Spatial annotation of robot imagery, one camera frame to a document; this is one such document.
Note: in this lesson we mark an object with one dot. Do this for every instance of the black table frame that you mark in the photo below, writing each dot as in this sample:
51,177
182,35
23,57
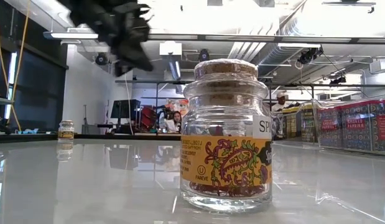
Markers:
102,136

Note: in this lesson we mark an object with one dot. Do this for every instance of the red background cart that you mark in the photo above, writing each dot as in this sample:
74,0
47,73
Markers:
148,118

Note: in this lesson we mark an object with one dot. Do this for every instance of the overhead rig light bar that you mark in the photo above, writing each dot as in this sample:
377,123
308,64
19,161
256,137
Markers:
242,38

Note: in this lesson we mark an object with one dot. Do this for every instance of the black background rail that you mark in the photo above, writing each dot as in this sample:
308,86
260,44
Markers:
335,85

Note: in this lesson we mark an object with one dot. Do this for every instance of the cork-lid glass saffron jar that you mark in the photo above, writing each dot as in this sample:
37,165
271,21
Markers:
66,130
226,161

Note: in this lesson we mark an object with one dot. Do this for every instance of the black background monitor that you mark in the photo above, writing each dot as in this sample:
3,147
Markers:
125,109

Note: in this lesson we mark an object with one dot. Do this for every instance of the black ceiling-hung device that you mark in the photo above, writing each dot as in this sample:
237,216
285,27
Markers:
337,80
308,55

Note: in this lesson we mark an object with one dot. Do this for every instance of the person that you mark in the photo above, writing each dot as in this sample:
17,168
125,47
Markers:
175,123
280,101

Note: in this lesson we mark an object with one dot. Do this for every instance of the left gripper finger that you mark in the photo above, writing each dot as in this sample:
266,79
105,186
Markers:
122,70
134,57

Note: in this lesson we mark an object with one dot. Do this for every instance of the colourful poster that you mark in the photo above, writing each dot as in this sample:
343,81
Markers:
176,104

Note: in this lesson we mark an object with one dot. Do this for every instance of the light blue object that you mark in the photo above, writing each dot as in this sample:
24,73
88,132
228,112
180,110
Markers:
27,131

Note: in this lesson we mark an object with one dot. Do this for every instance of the red-lid smoked paprika tin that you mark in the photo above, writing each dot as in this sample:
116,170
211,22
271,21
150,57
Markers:
355,130
329,130
382,130

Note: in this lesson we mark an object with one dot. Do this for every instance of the grey stand with pole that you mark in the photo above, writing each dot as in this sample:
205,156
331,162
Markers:
86,124

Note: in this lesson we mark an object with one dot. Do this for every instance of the round black ceiling camera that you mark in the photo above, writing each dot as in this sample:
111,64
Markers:
101,59

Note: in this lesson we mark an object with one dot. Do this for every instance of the overhead camera with blue light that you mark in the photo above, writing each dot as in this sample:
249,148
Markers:
204,55

